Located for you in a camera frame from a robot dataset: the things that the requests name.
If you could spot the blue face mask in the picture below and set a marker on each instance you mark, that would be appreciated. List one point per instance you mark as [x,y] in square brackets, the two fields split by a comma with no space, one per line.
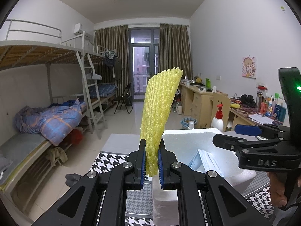
[204,160]

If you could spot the houndstooth table mat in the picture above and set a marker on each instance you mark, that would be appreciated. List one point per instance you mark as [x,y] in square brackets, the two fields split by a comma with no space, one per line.
[110,162]

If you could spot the red cloth bundle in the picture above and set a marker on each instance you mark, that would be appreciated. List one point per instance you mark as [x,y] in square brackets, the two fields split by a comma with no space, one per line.
[75,136]

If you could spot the olive window curtain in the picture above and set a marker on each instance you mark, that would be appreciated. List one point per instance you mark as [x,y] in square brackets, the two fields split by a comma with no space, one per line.
[174,51]
[112,42]

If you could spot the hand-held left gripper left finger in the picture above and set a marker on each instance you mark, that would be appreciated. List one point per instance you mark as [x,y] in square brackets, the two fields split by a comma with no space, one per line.
[143,167]

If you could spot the blue spray bottle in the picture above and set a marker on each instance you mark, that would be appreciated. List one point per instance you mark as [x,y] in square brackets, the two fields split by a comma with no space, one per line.
[191,125]

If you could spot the olive cloth bundle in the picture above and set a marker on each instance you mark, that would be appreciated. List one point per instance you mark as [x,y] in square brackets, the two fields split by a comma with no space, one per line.
[56,156]

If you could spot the person's right hand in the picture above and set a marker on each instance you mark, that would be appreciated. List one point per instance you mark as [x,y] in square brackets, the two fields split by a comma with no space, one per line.
[276,188]

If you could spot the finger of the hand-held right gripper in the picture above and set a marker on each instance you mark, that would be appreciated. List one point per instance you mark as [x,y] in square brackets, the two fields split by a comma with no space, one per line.
[247,130]
[228,142]

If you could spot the cluster of toiletry bottles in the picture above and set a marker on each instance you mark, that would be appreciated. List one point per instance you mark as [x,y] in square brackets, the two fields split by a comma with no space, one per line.
[277,111]

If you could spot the glass balcony door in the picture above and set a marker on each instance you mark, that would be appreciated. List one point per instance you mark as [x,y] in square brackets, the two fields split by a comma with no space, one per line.
[138,58]

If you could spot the white pump bottle red cap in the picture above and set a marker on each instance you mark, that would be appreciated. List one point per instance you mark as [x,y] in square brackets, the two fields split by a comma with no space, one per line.
[217,122]

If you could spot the pink cartoon wall poster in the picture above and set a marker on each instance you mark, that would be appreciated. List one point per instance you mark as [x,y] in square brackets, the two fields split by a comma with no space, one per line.
[249,67]

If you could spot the glass jar with red lid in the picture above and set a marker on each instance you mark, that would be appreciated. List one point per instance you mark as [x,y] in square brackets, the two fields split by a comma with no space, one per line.
[259,98]

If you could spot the blue plaid quilt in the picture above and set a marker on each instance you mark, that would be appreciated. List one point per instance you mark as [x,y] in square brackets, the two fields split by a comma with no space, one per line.
[54,122]

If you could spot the blue lined trash bin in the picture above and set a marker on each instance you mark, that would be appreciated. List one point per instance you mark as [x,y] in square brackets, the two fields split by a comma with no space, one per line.
[185,122]

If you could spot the wooden chair with smiley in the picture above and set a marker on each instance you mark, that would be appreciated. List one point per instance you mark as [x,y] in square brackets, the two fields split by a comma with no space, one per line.
[223,101]

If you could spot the black headphones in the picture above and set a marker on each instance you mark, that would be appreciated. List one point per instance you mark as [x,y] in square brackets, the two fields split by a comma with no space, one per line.
[248,98]

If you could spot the white electric cooker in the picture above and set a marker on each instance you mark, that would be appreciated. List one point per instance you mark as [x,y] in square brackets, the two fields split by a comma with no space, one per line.
[186,82]

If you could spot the dark grey slipper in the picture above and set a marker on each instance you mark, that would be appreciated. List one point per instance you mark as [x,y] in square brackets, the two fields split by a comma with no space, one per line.
[73,176]
[71,183]

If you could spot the yellow cloth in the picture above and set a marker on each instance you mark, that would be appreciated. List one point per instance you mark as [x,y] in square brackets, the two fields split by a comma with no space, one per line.
[235,106]

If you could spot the large white metal bunk bed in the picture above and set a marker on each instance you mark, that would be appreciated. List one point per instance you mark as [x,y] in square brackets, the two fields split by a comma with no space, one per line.
[35,51]

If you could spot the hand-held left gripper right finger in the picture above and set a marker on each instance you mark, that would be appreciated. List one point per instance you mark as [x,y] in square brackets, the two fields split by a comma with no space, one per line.
[160,169]

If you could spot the white printed papers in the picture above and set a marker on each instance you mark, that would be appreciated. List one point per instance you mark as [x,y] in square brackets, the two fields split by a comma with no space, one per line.
[261,119]

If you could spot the small white metal bunk bed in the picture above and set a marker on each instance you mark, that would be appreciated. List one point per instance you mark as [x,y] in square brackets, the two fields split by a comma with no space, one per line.
[105,89]

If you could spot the light wooden desk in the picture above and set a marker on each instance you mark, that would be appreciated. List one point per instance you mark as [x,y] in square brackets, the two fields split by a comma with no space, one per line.
[199,106]

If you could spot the white air conditioner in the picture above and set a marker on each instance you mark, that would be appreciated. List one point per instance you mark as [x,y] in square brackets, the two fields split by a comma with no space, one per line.
[78,29]

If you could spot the dark hanging clothes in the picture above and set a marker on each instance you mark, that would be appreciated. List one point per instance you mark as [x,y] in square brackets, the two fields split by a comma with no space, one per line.
[110,62]

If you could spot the yellow foam net sleeve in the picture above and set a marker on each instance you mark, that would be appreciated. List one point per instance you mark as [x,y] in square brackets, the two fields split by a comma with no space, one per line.
[160,103]

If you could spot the black folding chair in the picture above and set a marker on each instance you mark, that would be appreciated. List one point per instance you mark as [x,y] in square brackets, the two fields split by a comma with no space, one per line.
[123,98]

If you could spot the white foam box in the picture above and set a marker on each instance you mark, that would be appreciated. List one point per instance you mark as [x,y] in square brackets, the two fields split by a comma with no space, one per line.
[169,202]

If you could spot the white clothes hanger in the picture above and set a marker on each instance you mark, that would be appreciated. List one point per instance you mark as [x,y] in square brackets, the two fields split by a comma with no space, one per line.
[96,77]

